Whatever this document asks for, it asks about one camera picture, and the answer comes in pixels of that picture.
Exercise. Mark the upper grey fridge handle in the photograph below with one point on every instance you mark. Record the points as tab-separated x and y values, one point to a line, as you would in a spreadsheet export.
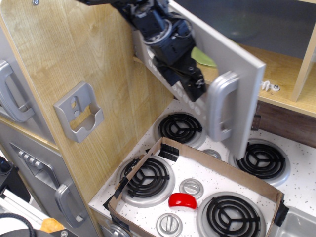
17	114

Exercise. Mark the lower grey fridge handle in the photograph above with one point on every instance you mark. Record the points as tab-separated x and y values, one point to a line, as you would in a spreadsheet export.
68	206

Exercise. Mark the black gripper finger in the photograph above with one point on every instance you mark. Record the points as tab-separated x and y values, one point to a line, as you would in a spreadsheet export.
169	74
194	86

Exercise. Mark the grey wall phone holder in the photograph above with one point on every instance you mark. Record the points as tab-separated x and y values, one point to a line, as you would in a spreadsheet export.
74	103

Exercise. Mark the grey oven knob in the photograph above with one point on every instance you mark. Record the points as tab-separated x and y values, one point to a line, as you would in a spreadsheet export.
117	231

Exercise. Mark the small grey middle knob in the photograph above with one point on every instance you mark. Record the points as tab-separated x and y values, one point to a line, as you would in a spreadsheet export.
213	153

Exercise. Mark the back right stove burner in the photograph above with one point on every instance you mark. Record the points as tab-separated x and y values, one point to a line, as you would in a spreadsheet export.
264	160

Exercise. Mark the steel toy sink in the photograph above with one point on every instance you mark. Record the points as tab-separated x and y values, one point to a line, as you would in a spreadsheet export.
292	222

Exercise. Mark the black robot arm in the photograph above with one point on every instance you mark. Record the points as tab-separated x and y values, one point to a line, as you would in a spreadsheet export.
146	16

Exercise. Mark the stove burner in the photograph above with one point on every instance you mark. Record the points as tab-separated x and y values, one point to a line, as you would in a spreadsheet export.
228	214
181	127
264	160
152	184

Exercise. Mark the brown cardboard tray border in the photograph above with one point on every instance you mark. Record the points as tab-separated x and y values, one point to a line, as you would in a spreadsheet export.
177	191

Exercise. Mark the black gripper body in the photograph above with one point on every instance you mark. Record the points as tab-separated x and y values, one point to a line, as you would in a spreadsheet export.
173	47

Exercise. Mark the green toy plate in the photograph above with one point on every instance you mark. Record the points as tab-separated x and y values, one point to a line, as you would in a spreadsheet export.
202	58

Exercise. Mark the grey centre stove knob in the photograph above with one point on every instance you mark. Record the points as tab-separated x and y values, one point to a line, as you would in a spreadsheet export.
192	187

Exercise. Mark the grey ice dispenser panel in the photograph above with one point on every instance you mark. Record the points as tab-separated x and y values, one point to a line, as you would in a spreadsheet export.
39	169

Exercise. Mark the front right stove burner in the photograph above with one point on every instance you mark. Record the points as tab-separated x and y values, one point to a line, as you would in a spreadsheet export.
228	214

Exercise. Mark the grey front stove knob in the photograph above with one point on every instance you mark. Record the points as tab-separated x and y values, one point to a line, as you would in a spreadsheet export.
169	225

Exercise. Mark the red toy food piece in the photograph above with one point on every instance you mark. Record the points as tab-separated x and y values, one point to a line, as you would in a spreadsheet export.
182	200

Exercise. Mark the hanging toy spatula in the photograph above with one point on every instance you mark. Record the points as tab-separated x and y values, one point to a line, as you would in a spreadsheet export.
256	122

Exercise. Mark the grey fridge handle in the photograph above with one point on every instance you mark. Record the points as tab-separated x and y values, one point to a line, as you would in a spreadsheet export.
17	114
68	206

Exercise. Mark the white plastic door latch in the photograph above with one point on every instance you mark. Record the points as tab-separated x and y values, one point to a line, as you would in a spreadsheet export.
267	85

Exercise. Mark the grey toy microwave door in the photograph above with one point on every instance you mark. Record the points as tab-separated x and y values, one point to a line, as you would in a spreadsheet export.
227	109

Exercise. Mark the grey stove knob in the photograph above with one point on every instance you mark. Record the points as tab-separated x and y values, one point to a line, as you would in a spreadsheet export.
192	187
169	225

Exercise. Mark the front left stove burner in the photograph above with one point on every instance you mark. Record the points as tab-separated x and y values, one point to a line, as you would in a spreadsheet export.
152	184

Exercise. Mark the back left stove burner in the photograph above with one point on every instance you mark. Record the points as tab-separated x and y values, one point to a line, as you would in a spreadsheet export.
181	127

